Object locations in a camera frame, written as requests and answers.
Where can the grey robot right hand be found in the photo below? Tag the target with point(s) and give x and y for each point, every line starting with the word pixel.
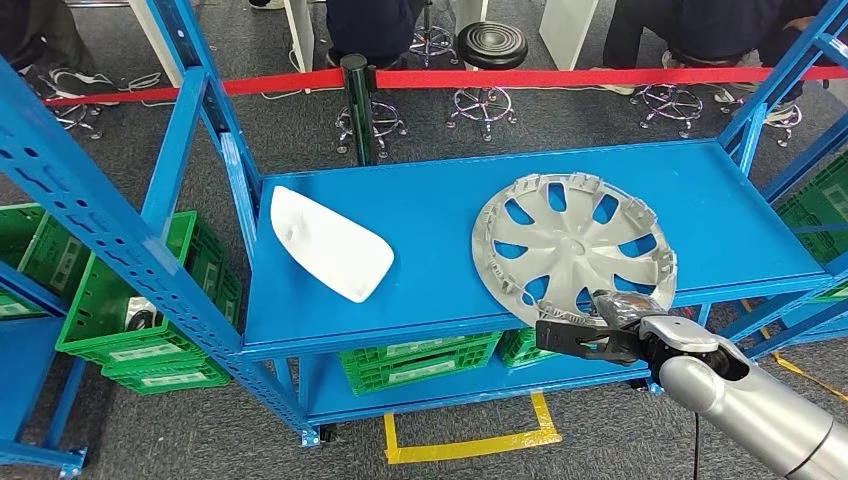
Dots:
pixel 626 306

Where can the silver wheel hubcap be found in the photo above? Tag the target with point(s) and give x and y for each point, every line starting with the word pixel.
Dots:
pixel 573 248

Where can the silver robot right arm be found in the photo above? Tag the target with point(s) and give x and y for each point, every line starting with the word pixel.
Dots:
pixel 762 411

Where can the white plastic cover part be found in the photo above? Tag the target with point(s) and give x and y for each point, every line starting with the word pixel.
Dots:
pixel 331 248

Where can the grey part in crate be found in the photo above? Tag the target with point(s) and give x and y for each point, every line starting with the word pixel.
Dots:
pixel 139 321

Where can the yellow floor tape line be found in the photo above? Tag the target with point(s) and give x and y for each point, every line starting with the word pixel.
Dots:
pixel 802 371

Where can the black stool chrome base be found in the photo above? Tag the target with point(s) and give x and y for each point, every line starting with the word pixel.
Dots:
pixel 669 102
pixel 432 43
pixel 493 43
pixel 387 122
pixel 785 116
pixel 73 118

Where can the yellow floor tape outline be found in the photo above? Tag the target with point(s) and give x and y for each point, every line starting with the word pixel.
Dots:
pixel 464 448

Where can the white table panel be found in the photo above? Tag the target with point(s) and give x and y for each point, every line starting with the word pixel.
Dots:
pixel 570 33
pixel 156 40

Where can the person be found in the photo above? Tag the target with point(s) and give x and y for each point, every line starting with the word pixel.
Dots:
pixel 268 4
pixel 33 33
pixel 371 26
pixel 696 26

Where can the white table leg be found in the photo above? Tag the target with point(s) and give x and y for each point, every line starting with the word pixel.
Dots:
pixel 301 33

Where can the black stanchion post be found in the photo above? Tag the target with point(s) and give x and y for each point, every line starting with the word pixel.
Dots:
pixel 361 112

